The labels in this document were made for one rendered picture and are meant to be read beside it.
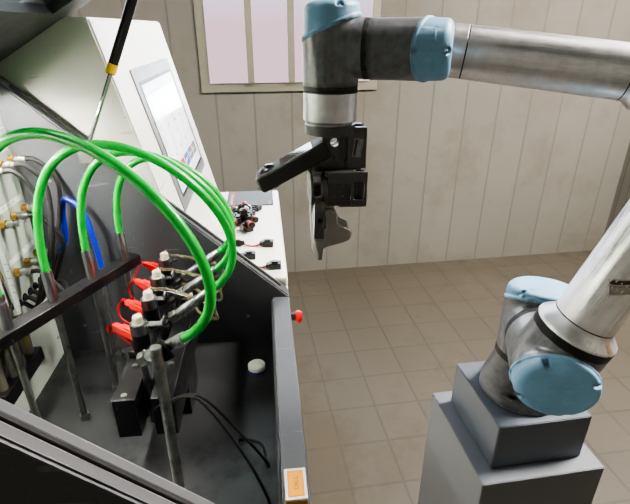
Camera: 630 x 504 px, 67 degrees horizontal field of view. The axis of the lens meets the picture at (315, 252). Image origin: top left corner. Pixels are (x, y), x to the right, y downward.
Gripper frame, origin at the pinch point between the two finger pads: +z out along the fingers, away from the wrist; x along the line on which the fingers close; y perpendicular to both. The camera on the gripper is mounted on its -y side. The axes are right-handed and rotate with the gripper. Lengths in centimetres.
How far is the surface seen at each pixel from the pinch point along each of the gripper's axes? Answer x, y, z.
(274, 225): 69, -5, 23
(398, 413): 87, 46, 121
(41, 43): 35, -48, -30
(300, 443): -14.1, -3.7, 25.9
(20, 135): -6.3, -36.6, -20.3
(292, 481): -21.8, -5.4, 24.7
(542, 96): 234, 171, 7
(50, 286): 7.2, -44.6, 7.7
